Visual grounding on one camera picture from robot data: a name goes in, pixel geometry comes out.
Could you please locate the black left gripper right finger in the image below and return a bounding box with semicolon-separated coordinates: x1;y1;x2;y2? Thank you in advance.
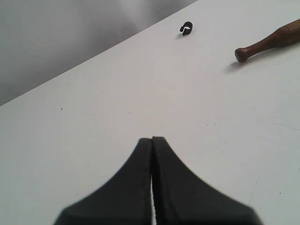
151;137;262;225

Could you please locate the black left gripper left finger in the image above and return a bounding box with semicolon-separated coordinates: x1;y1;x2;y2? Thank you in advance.
55;138;152;225

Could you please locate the brown wooden pestle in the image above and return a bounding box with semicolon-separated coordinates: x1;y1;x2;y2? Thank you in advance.
234;19;300;63

